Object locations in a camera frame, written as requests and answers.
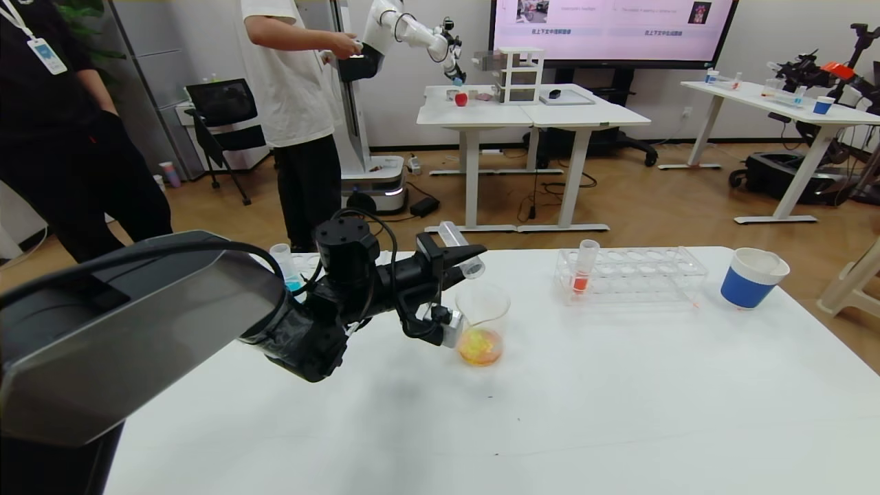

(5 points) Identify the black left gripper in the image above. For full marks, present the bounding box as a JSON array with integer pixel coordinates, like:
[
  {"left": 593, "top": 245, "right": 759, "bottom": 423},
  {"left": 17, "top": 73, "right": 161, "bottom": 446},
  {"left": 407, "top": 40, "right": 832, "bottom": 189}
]
[{"left": 378, "top": 232, "right": 488, "bottom": 306}]

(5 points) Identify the red pigment test tube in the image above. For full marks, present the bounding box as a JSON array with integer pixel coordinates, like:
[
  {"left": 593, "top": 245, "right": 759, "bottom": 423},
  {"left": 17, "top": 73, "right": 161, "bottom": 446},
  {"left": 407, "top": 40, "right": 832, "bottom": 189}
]
[{"left": 439, "top": 220, "right": 486, "bottom": 279}]

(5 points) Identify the orange-red pigment test tube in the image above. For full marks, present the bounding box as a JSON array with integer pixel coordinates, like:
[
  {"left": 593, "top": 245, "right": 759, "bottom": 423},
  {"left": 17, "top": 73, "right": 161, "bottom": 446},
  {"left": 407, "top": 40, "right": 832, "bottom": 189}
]
[{"left": 571, "top": 239, "right": 601, "bottom": 296}]

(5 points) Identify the person in white shirt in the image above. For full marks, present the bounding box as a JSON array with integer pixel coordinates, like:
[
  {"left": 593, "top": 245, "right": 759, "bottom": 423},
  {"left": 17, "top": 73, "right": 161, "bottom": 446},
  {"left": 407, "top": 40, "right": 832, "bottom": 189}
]
[{"left": 241, "top": 0, "right": 362, "bottom": 252}]

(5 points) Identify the white desk with apple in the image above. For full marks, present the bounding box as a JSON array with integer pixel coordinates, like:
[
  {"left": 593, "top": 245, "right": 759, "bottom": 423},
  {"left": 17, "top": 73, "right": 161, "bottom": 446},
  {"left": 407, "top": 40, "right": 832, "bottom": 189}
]
[{"left": 417, "top": 84, "right": 564, "bottom": 234}]

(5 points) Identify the blue pigment test tube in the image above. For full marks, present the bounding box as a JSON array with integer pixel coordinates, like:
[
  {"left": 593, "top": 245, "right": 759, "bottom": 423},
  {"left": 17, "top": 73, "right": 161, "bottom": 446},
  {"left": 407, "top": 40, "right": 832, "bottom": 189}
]
[{"left": 269, "top": 243, "right": 305, "bottom": 293}]

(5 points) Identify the grey tray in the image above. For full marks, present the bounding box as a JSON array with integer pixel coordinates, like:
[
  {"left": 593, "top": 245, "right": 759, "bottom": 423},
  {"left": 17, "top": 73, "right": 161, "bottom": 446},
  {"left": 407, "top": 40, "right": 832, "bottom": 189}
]
[{"left": 539, "top": 89, "right": 596, "bottom": 106}]

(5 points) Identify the black background robot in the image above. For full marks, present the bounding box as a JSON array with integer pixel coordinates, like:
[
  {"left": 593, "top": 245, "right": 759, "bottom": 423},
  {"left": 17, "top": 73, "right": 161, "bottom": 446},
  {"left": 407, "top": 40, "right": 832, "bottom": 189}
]
[{"left": 729, "top": 24, "right": 880, "bottom": 207}]

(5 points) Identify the white desk with tray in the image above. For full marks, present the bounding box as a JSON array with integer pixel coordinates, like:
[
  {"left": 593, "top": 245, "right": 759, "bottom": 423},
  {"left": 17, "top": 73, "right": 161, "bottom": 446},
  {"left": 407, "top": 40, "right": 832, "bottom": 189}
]
[{"left": 517, "top": 84, "right": 652, "bottom": 233}]

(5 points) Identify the clear glass beaker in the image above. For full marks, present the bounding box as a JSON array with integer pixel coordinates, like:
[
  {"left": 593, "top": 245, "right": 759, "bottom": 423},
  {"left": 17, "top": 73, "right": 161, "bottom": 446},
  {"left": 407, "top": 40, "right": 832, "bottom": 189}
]
[{"left": 455, "top": 283, "right": 512, "bottom": 367}]

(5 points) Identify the blue and white paper cup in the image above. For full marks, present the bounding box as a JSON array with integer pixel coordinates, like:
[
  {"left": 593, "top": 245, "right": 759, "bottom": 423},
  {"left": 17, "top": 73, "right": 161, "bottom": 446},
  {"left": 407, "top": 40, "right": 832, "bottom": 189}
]
[{"left": 720, "top": 247, "right": 791, "bottom": 311}]

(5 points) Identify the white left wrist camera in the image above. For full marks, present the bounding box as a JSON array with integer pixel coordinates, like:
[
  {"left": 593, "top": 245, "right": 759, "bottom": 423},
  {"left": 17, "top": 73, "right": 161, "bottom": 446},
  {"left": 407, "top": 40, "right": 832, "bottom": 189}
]
[{"left": 430, "top": 306, "right": 467, "bottom": 348}]

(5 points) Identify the white mobile robot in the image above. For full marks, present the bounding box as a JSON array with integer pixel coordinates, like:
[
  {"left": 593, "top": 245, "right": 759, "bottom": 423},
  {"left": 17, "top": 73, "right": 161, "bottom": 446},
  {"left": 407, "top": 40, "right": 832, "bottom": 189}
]
[{"left": 330, "top": 0, "right": 468, "bottom": 215}]

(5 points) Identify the black chair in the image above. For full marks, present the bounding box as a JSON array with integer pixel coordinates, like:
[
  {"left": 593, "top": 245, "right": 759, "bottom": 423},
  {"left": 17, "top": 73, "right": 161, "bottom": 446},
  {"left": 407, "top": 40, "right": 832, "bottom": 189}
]
[{"left": 184, "top": 78, "right": 281, "bottom": 206}]

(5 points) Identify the long white desk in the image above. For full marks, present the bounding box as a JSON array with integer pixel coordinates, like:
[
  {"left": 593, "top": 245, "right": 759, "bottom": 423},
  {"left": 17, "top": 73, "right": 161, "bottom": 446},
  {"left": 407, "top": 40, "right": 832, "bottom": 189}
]
[{"left": 658, "top": 80, "right": 880, "bottom": 226}]

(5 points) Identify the large wall monitor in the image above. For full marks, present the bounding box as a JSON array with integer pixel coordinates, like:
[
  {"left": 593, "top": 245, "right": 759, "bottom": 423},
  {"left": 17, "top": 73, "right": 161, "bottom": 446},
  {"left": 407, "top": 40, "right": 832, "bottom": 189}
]
[{"left": 489, "top": 0, "right": 740, "bottom": 69}]

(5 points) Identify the blue id badge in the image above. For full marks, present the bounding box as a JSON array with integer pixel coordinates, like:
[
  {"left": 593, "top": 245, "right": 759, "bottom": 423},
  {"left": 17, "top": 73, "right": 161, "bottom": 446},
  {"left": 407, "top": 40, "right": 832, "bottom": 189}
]
[{"left": 27, "top": 38, "right": 68, "bottom": 75}]

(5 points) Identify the grey cabinet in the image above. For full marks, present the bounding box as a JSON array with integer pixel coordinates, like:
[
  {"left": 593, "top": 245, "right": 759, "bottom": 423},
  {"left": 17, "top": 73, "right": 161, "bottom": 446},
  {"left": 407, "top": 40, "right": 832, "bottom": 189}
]
[{"left": 110, "top": 0, "right": 207, "bottom": 181}]

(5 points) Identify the person in black clothes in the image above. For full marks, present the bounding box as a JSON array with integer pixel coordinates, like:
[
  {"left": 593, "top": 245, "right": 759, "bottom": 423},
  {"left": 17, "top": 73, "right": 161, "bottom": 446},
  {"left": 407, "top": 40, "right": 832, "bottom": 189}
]
[{"left": 0, "top": 0, "right": 174, "bottom": 263}]

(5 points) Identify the clear acrylic test tube rack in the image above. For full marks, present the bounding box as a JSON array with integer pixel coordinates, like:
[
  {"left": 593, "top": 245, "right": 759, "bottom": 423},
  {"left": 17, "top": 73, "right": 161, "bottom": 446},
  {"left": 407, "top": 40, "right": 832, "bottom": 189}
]
[
  {"left": 272, "top": 249, "right": 393, "bottom": 296},
  {"left": 554, "top": 246, "right": 710, "bottom": 307}
]

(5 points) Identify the white drawer shelf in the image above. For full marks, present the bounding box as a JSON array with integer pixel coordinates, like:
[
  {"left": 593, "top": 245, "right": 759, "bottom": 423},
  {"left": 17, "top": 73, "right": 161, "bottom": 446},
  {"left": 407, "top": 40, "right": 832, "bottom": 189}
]
[{"left": 495, "top": 47, "right": 545, "bottom": 105}]

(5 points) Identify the white plastic stool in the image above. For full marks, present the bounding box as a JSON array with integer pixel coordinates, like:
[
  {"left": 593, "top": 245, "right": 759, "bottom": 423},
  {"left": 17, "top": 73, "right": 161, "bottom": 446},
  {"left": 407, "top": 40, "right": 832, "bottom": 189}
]
[{"left": 817, "top": 237, "right": 880, "bottom": 318}]

